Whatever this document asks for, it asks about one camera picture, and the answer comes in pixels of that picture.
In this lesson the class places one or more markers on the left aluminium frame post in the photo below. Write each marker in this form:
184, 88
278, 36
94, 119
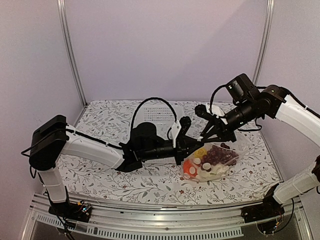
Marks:
61, 5

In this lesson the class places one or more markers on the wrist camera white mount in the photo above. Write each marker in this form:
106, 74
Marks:
178, 130
211, 115

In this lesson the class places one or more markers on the white plastic mesh basket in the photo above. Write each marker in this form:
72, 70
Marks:
157, 113

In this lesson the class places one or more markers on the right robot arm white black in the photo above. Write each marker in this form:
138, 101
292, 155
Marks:
278, 103

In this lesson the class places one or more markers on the floral patterned table mat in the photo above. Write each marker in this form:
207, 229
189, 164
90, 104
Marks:
160, 182

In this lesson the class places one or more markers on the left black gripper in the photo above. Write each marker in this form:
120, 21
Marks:
184, 149

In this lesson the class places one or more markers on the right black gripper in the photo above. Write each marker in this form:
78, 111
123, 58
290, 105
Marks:
226, 137

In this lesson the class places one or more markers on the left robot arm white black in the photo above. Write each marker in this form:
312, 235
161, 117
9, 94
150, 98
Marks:
56, 138

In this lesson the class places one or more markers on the right aluminium frame post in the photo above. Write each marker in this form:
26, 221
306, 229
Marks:
264, 41

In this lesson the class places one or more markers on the aluminium frame post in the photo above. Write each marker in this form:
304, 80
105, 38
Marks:
264, 41
61, 5

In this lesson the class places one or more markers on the orange mini pumpkin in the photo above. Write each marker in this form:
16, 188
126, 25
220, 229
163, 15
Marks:
190, 169

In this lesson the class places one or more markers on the clear zip top bag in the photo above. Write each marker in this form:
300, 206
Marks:
242, 145

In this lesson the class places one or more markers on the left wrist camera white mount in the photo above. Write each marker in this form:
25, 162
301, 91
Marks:
178, 130

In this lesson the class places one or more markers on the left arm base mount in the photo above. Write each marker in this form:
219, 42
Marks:
80, 211

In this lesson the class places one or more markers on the dark red grape bunch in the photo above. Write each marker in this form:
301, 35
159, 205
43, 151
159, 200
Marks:
220, 154

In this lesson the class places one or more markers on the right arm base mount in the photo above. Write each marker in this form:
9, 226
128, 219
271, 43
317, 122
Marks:
269, 208

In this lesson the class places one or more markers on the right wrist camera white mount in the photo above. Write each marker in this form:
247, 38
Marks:
211, 115

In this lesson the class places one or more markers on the yellow squash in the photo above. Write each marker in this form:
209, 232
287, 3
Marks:
200, 153

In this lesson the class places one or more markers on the aluminium front rail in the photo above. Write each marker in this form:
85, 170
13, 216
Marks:
119, 220

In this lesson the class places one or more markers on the white cauliflower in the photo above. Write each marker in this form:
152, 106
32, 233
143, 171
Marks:
208, 172

